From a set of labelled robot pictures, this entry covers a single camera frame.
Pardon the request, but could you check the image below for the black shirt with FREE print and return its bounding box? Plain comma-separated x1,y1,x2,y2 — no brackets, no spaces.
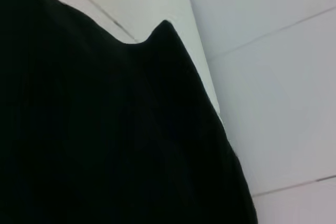
0,0,259,224

